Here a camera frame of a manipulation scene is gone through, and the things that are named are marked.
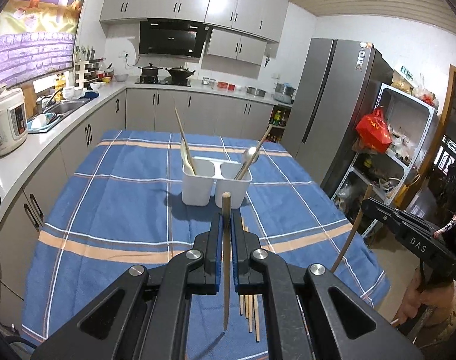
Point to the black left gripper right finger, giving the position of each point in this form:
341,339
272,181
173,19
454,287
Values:
309,312

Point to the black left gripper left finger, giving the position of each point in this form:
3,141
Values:
144,313

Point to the white plastic utensil holder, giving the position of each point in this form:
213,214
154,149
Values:
213,178

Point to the grey lower kitchen cabinets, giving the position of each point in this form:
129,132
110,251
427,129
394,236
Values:
130,129

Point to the grey kitchen cabinets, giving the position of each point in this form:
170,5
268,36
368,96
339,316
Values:
239,29
130,129

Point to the steel kitchen sink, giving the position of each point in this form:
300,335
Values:
49,118

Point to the grey upper kitchen cabinets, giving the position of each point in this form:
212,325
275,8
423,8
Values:
239,29

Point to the person right hand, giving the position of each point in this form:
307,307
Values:
440,298

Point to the blue plaid tablecloth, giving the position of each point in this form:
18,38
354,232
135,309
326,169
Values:
123,206

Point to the white metal shelf rack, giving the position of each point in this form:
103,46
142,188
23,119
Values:
411,123

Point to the red bag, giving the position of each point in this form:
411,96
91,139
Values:
373,131

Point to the grey double door refrigerator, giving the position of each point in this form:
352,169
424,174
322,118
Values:
340,83

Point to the steel steamer pot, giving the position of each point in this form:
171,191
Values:
284,92

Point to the steel basin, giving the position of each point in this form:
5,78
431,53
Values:
255,91

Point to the white rice cooker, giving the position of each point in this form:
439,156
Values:
13,125

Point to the black wok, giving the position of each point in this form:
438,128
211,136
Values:
180,73

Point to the wooden cutting board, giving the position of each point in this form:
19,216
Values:
30,99

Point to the black cooking pot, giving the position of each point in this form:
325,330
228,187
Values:
149,74

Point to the wooden knife rack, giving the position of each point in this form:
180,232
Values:
86,66

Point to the black range hood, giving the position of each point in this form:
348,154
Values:
172,37

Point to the printed window blind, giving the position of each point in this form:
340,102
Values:
36,38

